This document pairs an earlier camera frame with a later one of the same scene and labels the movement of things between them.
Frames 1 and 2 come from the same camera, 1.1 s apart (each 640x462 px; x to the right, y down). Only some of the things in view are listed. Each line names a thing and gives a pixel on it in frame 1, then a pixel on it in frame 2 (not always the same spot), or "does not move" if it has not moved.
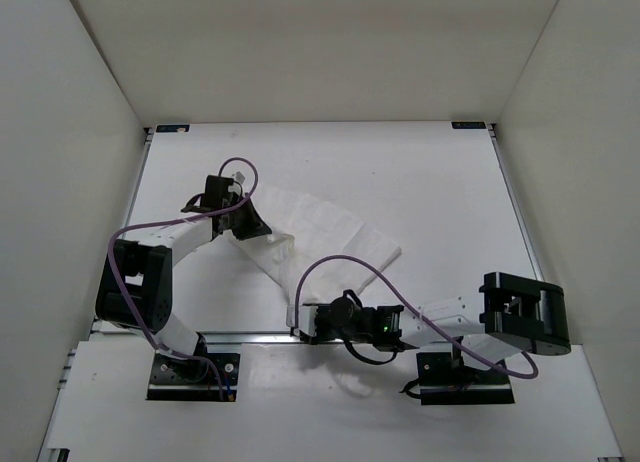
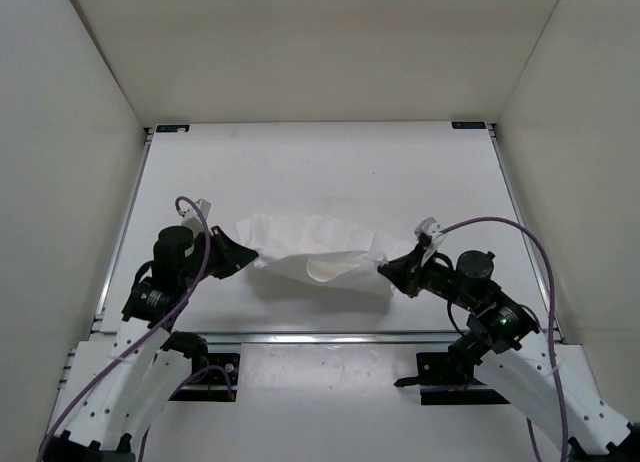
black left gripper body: [244, 221] -> [224, 256]
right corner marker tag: [469, 125] does not move
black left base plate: [192, 379] does not move
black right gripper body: [327, 331] -> [429, 276]
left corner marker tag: [176, 128] does not move
